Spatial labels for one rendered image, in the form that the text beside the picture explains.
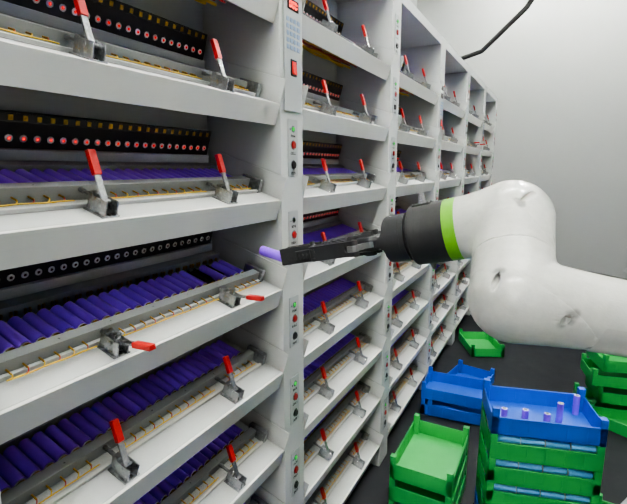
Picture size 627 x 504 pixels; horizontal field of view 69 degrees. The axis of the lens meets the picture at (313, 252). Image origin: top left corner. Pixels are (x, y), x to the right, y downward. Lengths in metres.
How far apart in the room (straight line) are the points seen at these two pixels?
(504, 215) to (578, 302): 0.14
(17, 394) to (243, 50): 0.76
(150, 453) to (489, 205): 0.65
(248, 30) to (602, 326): 0.84
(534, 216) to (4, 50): 0.63
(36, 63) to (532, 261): 0.61
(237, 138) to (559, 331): 0.75
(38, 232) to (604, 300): 0.64
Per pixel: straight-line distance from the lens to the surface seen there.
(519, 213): 0.63
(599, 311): 0.59
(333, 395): 1.41
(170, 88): 0.76
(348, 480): 1.76
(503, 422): 1.50
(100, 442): 0.84
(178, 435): 0.89
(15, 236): 0.60
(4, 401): 0.66
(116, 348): 0.71
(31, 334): 0.73
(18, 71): 0.63
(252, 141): 1.03
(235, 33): 1.09
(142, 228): 0.71
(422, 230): 0.67
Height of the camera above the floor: 1.16
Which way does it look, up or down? 11 degrees down
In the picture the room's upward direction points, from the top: straight up
